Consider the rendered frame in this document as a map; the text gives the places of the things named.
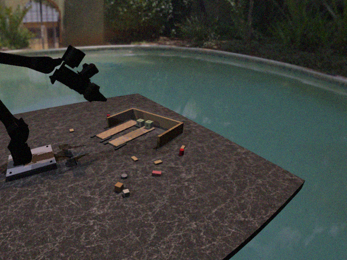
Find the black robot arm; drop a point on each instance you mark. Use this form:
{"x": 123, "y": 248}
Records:
{"x": 17, "y": 129}

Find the orange strip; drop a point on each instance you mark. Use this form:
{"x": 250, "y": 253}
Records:
{"x": 127, "y": 138}

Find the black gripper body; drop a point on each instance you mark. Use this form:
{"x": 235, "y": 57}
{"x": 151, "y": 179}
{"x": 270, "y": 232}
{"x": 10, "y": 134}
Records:
{"x": 80, "y": 85}

